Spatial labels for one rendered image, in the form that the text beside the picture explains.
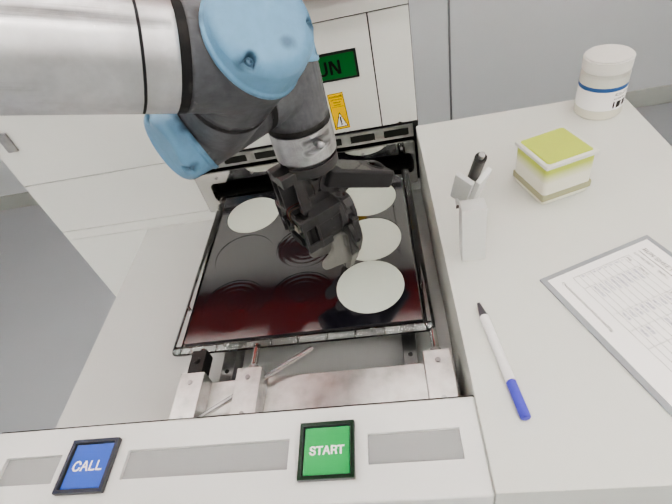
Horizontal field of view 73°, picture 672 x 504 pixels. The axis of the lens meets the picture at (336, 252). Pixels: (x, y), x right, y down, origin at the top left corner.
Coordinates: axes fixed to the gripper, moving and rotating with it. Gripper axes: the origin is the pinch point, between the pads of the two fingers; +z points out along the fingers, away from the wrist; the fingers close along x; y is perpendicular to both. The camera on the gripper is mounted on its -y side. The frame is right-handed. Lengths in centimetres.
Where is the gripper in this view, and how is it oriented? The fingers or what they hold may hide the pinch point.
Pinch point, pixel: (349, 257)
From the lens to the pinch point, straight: 69.9
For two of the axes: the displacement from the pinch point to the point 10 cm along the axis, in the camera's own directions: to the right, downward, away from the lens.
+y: -8.0, 5.2, -3.0
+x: 5.6, 4.9, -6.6
